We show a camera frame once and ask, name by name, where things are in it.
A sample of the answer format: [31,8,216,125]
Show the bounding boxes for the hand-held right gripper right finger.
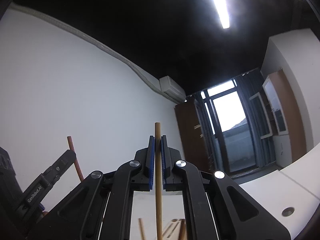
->
[161,134,292,240]

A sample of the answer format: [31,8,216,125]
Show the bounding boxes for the white air conditioner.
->
[159,76,186,104]

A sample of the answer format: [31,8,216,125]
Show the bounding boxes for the brown wooden cabinet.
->
[174,97,213,173]

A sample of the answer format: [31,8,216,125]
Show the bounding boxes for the wooden cabinet with glass door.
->
[261,68,307,167]

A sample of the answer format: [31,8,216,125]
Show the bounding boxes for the beige slotted utensil holder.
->
[162,218,186,240]

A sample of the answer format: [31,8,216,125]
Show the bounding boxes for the white wall pipe conduit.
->
[9,3,163,96]

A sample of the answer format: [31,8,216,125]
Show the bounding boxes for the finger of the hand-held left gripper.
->
[22,149,77,207]

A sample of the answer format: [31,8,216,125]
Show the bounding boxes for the reddish brown chopstick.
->
[67,136,85,182]

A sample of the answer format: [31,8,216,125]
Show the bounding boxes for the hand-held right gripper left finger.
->
[26,135,157,240]

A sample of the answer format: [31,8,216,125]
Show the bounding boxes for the open window pane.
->
[248,92,273,140]

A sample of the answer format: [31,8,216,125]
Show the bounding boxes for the light brown chopstick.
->
[179,219,188,240]
[138,218,147,240]

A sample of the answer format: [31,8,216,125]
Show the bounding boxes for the glass balcony door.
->
[200,79,256,173]

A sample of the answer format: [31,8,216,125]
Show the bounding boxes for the tan chopstick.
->
[154,122,163,240]

